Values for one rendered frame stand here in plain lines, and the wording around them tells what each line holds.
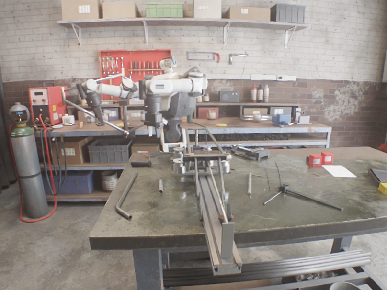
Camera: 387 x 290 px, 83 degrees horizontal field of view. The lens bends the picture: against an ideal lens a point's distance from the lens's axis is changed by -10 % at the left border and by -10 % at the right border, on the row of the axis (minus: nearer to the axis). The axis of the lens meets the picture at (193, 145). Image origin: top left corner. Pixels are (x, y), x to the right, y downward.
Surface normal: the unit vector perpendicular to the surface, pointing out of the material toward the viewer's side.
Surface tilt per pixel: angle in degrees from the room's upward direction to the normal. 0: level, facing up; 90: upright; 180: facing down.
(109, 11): 91
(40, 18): 90
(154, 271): 90
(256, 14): 87
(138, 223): 0
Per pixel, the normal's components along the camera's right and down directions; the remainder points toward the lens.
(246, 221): 0.00, -0.97
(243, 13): 0.05, 0.27
